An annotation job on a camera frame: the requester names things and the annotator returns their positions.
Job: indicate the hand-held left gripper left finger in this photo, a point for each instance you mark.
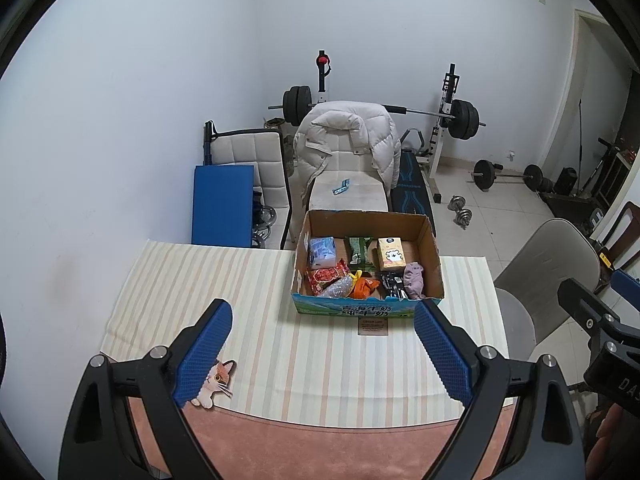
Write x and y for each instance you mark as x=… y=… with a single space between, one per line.
x=202 y=355

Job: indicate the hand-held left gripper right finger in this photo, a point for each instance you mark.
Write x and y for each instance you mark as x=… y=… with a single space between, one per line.
x=445 y=355

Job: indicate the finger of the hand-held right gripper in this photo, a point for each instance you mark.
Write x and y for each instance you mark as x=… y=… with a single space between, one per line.
x=587 y=305
x=629 y=285

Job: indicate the purple cloth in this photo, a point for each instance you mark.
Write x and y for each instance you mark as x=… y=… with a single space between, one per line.
x=414 y=280

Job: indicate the black packet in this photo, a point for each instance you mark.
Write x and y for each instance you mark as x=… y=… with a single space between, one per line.
x=392 y=287

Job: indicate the cardboard box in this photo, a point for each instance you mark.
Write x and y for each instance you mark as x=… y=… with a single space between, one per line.
x=350 y=312

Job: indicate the orange snack packet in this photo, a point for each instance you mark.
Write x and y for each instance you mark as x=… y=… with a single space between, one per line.
x=362 y=289

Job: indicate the yellow bear tissue box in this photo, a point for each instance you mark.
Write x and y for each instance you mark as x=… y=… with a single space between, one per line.
x=391 y=255

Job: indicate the silver yellow snack packet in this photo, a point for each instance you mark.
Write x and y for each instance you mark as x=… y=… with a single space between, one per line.
x=336 y=288

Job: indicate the green tissue packet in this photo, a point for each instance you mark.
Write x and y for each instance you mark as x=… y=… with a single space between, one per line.
x=359 y=250

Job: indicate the red snack packet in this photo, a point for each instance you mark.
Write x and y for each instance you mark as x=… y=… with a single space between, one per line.
x=325 y=275

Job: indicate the blue white tissue packet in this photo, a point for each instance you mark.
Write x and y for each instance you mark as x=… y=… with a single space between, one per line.
x=322 y=250

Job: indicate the person's right hand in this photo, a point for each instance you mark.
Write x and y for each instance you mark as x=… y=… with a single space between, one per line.
x=606 y=440

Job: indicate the cat sticker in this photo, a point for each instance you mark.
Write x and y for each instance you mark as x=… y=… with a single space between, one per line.
x=220 y=375

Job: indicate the yellow tool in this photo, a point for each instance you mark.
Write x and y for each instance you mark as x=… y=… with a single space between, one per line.
x=604 y=260

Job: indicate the grey chair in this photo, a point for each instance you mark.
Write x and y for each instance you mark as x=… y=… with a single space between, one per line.
x=555 y=260

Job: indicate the dark wooden chair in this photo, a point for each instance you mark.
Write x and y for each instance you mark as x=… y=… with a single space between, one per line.
x=627 y=215

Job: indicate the dark low wooden furniture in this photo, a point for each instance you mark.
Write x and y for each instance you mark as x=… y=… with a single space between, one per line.
x=575 y=207

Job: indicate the striped tablecloth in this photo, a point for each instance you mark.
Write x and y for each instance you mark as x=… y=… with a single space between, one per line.
x=300 y=360

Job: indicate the black bag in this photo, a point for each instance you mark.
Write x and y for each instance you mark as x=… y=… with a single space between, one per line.
x=566 y=181

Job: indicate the chrome dumbbell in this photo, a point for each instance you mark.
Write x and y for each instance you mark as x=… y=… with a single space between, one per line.
x=457 y=202
x=462 y=218

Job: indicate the pile of chrome weight plates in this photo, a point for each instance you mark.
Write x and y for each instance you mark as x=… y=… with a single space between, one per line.
x=262 y=227

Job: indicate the thin black pole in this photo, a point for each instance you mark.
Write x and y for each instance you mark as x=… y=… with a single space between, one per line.
x=580 y=145

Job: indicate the blue board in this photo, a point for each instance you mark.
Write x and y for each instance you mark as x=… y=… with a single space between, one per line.
x=222 y=205

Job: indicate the short barbell with black plates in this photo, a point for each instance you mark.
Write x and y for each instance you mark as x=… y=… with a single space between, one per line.
x=485 y=174

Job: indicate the black blue weight bench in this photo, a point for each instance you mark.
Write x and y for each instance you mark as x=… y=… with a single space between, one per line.
x=410 y=187

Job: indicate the small blue packet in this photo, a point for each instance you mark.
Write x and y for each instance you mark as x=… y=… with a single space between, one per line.
x=341 y=186

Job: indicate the white padded chair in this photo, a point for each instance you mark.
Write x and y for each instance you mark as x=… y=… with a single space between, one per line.
x=250 y=150

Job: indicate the long barbell with black plates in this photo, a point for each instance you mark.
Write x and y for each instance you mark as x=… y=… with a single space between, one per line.
x=462 y=119

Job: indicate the small brown carton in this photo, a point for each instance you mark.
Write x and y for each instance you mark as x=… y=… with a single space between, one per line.
x=274 y=124

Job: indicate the white puffer jacket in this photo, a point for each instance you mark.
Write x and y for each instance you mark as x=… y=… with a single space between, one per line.
x=340 y=125

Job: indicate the white door frame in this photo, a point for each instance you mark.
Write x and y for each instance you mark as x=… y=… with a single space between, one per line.
x=575 y=85

